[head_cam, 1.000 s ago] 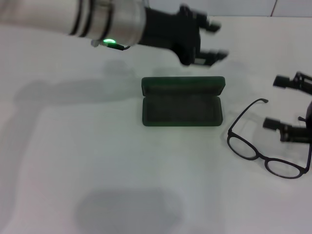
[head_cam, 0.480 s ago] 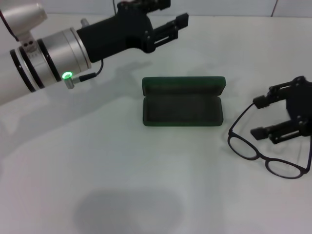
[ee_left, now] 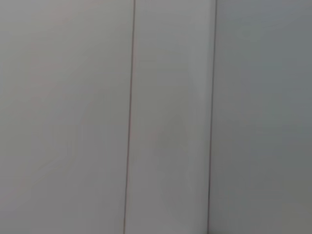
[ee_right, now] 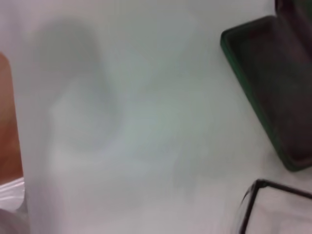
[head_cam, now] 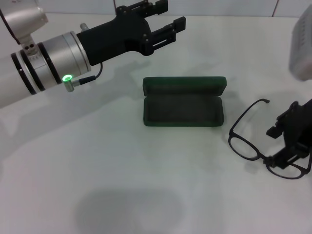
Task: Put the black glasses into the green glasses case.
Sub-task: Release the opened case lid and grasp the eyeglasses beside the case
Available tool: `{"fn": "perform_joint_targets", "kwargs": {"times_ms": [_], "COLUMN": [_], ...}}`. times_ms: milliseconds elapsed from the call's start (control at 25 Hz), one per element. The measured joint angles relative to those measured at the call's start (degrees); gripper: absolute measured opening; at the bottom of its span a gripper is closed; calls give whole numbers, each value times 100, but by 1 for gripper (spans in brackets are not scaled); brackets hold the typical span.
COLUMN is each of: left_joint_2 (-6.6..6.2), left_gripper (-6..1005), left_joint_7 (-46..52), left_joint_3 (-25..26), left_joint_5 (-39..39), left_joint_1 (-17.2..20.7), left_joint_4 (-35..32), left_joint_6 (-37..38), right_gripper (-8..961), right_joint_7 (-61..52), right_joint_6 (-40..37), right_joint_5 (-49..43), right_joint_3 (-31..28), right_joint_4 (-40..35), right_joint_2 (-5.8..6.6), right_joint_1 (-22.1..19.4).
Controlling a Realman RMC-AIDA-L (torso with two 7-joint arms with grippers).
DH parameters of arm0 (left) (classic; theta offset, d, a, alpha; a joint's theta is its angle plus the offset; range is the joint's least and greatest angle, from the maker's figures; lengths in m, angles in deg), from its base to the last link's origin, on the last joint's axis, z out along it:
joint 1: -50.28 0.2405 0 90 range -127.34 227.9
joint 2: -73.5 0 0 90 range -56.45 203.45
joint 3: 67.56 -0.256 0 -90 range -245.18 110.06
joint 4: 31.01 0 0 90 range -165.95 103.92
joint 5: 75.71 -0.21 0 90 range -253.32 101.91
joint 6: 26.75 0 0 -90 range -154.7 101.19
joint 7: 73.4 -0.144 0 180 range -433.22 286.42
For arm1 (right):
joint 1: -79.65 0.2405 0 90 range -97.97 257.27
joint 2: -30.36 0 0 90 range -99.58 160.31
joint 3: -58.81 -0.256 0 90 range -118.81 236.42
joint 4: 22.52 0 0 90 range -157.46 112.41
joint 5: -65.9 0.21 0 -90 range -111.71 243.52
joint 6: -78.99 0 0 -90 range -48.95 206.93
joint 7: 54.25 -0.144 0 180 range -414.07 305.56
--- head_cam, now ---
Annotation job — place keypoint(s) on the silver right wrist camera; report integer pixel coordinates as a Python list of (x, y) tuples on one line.
[(302, 48)]

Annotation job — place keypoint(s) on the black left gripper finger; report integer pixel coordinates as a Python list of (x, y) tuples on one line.
[(168, 30), (156, 7)]

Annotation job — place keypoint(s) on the green glasses case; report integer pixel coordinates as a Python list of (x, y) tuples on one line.
[(182, 112)]

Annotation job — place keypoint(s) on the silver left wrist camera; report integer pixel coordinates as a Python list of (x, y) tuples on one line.
[(22, 17)]

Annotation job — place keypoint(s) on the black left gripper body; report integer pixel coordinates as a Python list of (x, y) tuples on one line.
[(114, 39)]

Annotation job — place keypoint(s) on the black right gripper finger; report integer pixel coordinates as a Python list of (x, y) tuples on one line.
[(285, 157), (280, 124)]

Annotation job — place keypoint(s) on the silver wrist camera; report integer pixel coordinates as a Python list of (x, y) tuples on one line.
[(302, 48), (22, 17)]

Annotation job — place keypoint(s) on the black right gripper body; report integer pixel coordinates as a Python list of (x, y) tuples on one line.
[(298, 126)]

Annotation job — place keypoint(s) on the silver left camera bracket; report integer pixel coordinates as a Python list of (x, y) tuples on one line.
[(30, 46)]

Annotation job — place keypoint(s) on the black glasses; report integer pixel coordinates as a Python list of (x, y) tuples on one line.
[(243, 148)]

